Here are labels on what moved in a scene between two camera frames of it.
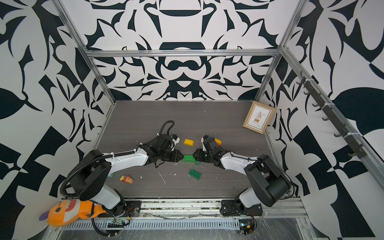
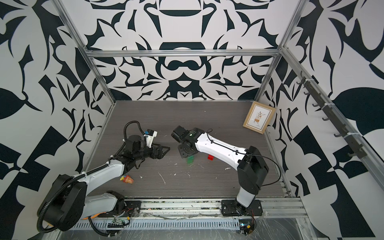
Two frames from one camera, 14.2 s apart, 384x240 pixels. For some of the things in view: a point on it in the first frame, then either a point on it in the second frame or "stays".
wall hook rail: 333,116 stays
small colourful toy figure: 127,178 stays
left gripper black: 177,153 → 160,154
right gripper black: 197,155 → 182,154
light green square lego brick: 187,158 stays
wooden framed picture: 259,117 stays
